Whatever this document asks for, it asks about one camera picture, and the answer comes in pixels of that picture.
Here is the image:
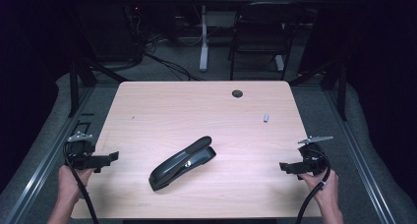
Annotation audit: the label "black folding chair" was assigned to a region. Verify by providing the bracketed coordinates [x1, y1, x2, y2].
[228, 1, 304, 82]

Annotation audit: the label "person's left hand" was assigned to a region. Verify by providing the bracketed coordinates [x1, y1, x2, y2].
[58, 164, 96, 206]

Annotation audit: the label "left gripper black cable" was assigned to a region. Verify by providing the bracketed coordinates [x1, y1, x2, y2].
[62, 140, 100, 224]

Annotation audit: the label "black floor cables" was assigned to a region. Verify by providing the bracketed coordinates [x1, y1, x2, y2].
[143, 33, 205, 83]

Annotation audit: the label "black frame post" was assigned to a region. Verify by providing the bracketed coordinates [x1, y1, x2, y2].
[68, 57, 130, 118]
[288, 57, 348, 122]

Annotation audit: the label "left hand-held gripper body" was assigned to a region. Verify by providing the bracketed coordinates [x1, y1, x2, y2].
[63, 131, 100, 171]

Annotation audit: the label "person's right hand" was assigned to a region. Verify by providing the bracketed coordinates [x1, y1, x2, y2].
[299, 169, 340, 215]

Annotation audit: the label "aluminium floor rail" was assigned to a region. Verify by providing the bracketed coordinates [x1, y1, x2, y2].
[3, 85, 96, 224]
[323, 85, 398, 224]

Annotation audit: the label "white desk leg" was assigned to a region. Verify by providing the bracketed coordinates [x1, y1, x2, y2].
[199, 5, 209, 73]

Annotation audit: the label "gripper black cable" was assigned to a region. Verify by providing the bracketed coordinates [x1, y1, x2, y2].
[294, 148, 332, 224]
[62, 140, 100, 224]

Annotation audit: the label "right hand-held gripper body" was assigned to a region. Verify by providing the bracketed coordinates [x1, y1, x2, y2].
[296, 135, 334, 180]

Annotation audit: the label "dark cabinet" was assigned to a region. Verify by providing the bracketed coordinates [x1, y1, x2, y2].
[74, 1, 146, 63]

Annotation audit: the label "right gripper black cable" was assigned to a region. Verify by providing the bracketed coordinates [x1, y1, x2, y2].
[294, 148, 332, 224]

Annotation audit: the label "black stapler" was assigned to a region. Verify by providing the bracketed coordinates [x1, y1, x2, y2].
[148, 135, 217, 193]

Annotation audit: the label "white desk foot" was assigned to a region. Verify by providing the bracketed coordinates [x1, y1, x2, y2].
[274, 54, 285, 72]

